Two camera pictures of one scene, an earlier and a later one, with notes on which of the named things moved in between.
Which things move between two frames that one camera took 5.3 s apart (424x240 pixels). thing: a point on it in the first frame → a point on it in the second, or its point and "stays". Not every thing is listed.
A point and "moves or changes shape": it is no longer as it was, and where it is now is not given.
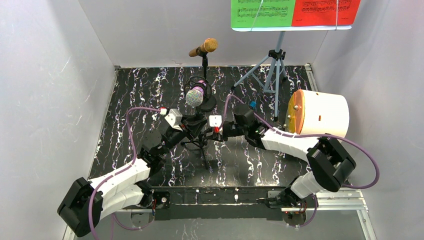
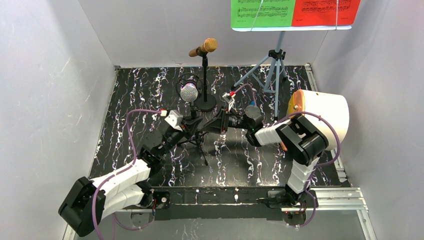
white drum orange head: x=310 y=112 stays
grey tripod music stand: x=267 y=73 stays
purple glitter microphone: x=194 y=96 → x=189 y=92
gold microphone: x=210 y=45 stays
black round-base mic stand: x=209 y=103 stays
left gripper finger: x=195 y=123 stays
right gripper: x=224 y=130 → x=224 y=120
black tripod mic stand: x=200 y=98 moves or changes shape
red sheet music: x=324 y=12 stays
